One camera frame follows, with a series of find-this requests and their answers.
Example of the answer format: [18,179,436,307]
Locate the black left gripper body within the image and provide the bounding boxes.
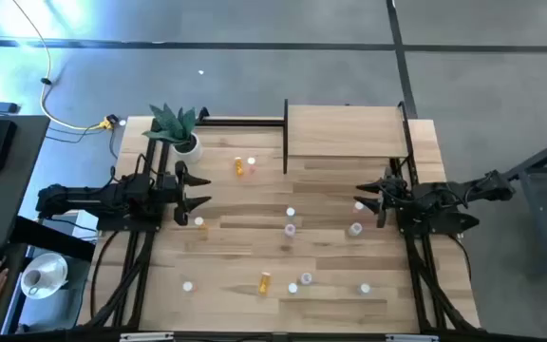
[160,160,192,228]

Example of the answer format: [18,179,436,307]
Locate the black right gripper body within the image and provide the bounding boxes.
[376,166,415,229]

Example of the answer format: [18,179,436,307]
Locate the white plant pot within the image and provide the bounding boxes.
[171,132,204,165]

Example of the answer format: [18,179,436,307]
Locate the green snake plant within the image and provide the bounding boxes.
[141,103,198,146]

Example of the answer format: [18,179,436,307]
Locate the white box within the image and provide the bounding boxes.
[40,208,100,243]

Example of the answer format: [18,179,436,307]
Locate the grey metal cart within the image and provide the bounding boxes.
[505,127,547,276]

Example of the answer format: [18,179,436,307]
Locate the black desk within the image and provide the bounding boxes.
[0,113,98,342]

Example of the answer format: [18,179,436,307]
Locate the white cup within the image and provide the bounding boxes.
[20,268,43,294]

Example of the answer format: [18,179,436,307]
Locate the wooden shelf with black frame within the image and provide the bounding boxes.
[282,98,420,175]

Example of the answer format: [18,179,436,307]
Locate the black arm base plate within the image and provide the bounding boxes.
[394,208,481,238]
[96,216,166,234]

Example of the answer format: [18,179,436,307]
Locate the black metal rail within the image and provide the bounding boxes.
[196,106,287,128]

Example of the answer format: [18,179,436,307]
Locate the black aluminium frame rails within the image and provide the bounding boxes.
[81,118,170,332]
[394,102,481,333]

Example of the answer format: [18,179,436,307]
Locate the yellow extension cable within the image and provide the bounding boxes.
[10,0,114,132]

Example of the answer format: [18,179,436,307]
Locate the silver bracket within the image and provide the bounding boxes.
[119,332,175,342]
[385,333,440,342]

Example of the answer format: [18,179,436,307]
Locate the black frame crossbar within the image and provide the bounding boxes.
[0,328,547,342]

